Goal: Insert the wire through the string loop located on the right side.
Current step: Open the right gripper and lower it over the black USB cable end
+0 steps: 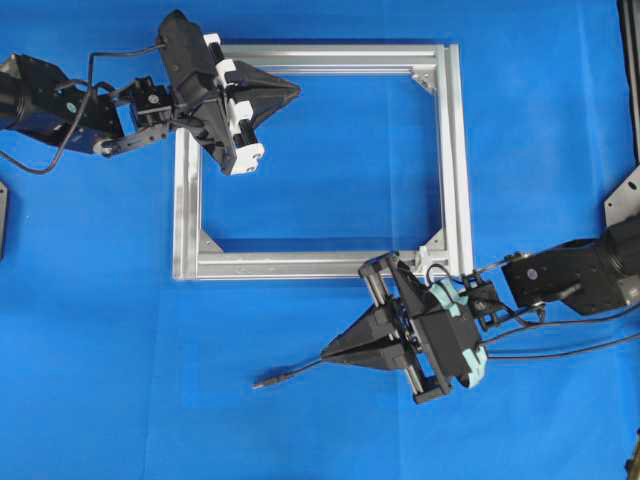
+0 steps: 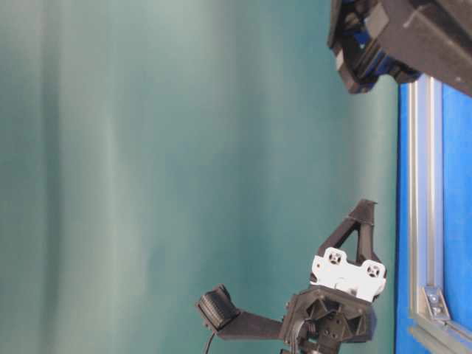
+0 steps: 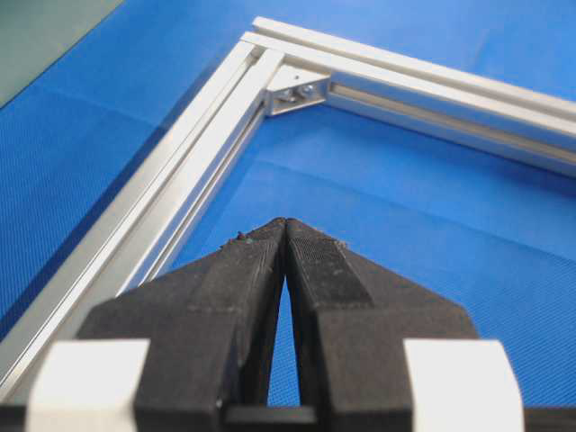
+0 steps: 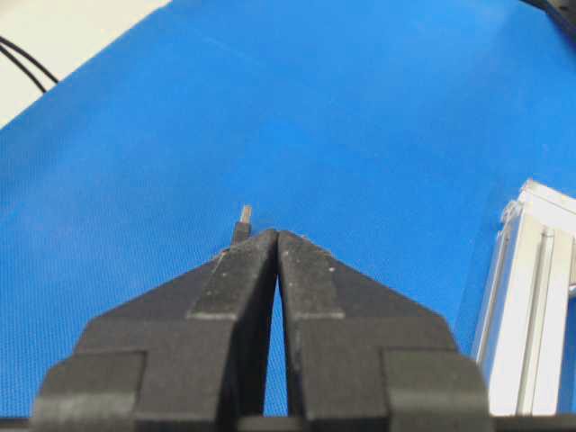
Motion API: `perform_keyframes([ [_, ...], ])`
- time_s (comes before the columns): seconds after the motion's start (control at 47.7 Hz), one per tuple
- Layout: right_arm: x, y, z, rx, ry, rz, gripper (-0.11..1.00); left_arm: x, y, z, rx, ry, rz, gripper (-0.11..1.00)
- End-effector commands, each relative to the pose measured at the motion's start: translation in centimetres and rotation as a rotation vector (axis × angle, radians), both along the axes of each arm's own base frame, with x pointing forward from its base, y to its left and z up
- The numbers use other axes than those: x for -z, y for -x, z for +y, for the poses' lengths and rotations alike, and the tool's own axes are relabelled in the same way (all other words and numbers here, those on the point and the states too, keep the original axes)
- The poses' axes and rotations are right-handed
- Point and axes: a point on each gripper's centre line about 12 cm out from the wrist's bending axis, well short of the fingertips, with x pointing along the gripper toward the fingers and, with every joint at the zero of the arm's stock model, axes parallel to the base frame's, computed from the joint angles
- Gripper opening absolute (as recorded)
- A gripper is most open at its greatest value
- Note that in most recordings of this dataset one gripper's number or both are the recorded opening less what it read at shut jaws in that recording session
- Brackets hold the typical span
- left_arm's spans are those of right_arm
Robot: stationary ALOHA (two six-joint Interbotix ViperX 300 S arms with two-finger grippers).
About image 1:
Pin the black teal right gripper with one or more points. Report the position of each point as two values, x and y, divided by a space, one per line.
432 334

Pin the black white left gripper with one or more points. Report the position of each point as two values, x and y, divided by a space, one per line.
204 83

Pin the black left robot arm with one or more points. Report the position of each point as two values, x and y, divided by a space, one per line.
39 101

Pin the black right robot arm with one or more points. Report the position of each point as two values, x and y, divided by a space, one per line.
587 275

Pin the black plate left edge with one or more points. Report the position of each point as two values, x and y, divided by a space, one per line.
4 198

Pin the white string loop holder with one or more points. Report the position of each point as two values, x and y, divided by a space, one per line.
422 260

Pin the aluminium extrusion frame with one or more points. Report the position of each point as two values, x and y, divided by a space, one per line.
372 157

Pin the grey metal bracket right edge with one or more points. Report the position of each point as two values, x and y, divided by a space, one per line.
624 201

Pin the black vertical rail right edge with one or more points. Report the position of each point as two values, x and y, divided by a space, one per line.
628 11

